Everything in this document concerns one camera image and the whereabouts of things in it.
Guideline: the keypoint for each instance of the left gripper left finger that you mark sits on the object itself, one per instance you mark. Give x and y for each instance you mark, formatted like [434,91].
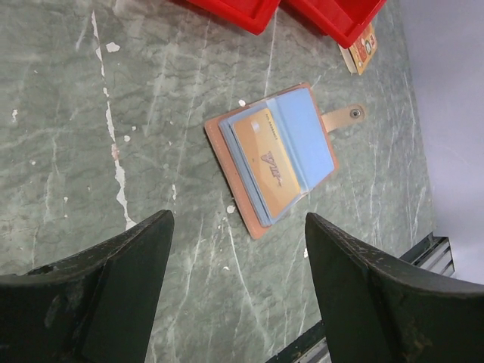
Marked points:
[95,306]

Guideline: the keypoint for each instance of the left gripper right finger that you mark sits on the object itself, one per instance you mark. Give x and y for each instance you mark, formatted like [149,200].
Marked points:
[378,308]

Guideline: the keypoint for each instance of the tan leather card holder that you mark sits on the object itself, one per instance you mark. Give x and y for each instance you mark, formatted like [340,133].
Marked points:
[304,130]

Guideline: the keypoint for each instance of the orange patterned card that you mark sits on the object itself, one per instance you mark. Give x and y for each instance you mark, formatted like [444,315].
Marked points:
[359,54]

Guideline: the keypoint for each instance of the red bin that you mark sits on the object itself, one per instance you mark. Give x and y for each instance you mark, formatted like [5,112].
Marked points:
[250,15]
[343,20]

